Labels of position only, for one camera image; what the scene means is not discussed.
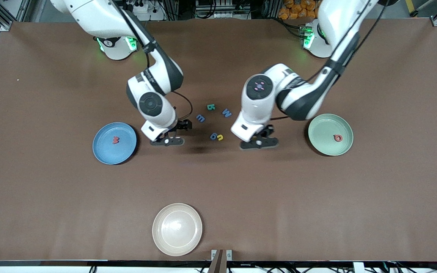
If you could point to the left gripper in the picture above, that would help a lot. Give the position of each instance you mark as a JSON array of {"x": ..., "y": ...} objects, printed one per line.
[{"x": 267, "y": 131}]

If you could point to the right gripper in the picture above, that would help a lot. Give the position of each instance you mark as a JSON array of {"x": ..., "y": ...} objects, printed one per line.
[{"x": 183, "y": 125}]

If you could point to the blue foam letter m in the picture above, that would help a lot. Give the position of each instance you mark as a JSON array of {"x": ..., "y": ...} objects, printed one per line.
[{"x": 200, "y": 118}]

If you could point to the blue foam letter W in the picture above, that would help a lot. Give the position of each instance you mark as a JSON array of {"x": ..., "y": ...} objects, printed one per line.
[{"x": 227, "y": 113}]

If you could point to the red foam letter w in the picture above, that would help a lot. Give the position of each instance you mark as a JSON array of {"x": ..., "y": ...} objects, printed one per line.
[{"x": 116, "y": 140}]

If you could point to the teal foam letter B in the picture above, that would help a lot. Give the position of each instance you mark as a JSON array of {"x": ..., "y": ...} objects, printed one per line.
[{"x": 211, "y": 107}]

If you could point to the red foam letter Q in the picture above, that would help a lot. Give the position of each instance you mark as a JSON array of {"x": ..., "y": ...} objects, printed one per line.
[{"x": 335, "y": 138}]

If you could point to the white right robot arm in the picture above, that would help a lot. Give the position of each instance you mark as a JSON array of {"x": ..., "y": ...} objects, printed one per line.
[{"x": 89, "y": 15}]

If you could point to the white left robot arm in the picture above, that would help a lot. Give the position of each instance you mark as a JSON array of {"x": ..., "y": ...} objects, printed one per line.
[{"x": 336, "y": 19}]

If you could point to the blue foam letter g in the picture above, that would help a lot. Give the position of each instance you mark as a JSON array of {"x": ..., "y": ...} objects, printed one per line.
[{"x": 211, "y": 137}]

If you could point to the blue plate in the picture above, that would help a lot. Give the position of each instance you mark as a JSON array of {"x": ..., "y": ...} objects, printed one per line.
[{"x": 106, "y": 151}]

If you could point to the green plate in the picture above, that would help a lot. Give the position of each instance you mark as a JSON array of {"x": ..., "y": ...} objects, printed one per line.
[{"x": 324, "y": 129}]

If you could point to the beige plate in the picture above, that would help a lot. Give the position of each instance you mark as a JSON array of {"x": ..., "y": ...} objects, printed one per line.
[{"x": 177, "y": 229}]

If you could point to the brown table cover sheet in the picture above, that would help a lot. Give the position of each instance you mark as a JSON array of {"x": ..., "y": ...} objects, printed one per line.
[{"x": 51, "y": 197}]

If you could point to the white power strip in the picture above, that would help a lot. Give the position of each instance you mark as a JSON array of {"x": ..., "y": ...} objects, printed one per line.
[
  {"x": 222, "y": 15},
  {"x": 142, "y": 7}
]

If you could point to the orange snack packets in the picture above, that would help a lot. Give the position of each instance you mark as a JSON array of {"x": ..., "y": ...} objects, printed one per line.
[{"x": 298, "y": 9}]

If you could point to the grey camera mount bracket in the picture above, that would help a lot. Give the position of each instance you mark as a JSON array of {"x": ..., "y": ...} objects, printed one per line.
[{"x": 218, "y": 265}]

